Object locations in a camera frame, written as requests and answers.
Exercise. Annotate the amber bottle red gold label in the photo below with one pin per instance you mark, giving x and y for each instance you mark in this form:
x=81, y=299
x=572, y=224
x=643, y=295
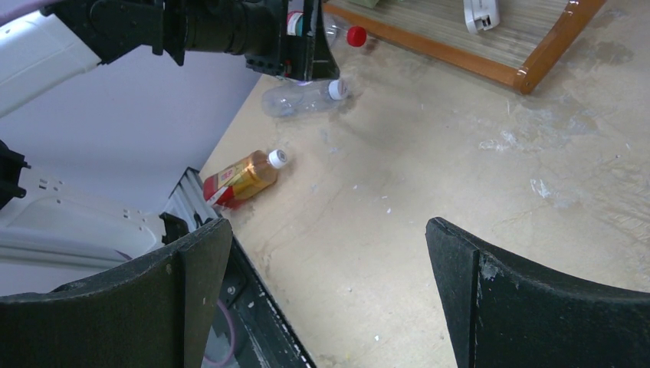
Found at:
x=236, y=184

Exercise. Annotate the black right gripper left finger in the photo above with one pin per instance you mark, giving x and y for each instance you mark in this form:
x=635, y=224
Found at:
x=153, y=311

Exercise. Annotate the clear bottle white cap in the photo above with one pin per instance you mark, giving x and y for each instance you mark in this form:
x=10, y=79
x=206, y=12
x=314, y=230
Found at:
x=299, y=98

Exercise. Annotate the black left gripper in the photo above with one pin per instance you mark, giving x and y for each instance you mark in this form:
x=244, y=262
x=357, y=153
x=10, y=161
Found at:
x=276, y=53

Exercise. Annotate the white stapler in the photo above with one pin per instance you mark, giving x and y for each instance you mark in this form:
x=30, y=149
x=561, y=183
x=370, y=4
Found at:
x=481, y=15

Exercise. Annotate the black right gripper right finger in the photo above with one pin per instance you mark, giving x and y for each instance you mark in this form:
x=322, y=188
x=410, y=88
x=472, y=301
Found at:
x=504, y=310

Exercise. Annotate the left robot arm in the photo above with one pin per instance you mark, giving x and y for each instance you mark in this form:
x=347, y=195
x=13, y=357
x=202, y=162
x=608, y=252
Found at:
x=131, y=138

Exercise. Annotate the wooden shelf rack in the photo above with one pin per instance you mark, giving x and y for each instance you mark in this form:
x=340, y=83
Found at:
x=518, y=53

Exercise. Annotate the clear bottle red label by shelf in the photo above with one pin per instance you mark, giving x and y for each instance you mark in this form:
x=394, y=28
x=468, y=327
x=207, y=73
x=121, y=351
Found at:
x=337, y=29

